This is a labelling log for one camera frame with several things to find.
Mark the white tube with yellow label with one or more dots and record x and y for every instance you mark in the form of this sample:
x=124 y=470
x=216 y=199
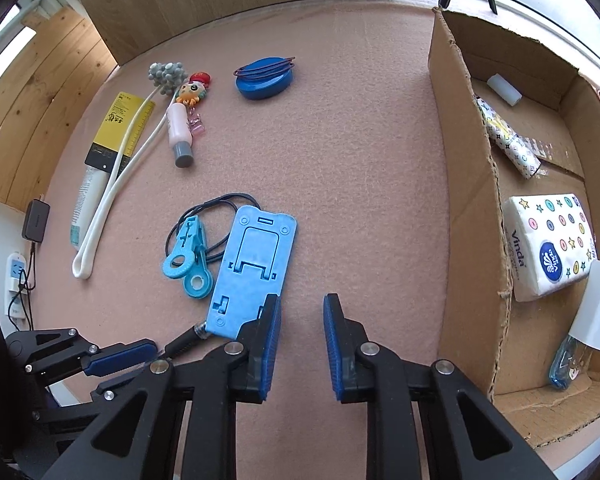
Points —
x=112 y=130

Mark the pine slat panel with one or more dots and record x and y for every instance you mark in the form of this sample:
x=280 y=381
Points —
x=35 y=105

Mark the patterned lighter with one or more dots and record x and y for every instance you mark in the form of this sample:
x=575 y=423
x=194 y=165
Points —
x=505 y=135

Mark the black pen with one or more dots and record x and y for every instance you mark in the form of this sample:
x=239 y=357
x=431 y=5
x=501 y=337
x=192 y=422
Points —
x=185 y=342

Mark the blue glass perfume bottle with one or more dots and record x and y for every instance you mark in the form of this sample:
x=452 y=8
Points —
x=567 y=365

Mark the star print tissue pack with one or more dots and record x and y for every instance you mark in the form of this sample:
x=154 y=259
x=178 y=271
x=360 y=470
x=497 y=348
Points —
x=550 y=245

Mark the pink bottle with grey cap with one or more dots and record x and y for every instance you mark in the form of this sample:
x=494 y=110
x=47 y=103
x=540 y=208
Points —
x=178 y=130

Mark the cartoon figure charm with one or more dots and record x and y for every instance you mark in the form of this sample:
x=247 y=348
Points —
x=192 y=90

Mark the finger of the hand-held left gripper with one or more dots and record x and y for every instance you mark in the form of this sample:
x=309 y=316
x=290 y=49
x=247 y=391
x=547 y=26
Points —
x=112 y=387
x=120 y=357

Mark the blue folding phone stand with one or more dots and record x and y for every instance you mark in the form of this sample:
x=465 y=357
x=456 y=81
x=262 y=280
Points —
x=252 y=260

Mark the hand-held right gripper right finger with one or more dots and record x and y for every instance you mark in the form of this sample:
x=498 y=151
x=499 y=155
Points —
x=330 y=345

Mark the white massager with grey balls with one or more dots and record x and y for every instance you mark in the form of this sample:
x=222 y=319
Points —
x=167 y=75

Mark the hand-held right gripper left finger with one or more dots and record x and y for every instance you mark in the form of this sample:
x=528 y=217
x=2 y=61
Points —
x=272 y=345

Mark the black power adapter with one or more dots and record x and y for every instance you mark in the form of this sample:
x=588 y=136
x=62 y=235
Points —
x=35 y=220

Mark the cardboard box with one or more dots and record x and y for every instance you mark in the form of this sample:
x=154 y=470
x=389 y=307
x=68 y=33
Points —
x=470 y=240

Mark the white power strip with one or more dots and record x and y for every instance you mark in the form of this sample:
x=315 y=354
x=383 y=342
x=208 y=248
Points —
x=16 y=280

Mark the large wooden board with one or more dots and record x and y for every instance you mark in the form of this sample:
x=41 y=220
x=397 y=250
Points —
x=230 y=5

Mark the small white cap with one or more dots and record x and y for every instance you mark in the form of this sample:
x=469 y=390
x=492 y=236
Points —
x=505 y=90

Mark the white charger plug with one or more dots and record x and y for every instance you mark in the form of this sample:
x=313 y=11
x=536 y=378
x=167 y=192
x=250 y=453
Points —
x=597 y=305

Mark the blue round tape measure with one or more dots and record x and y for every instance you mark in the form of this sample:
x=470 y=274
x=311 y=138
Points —
x=265 y=82

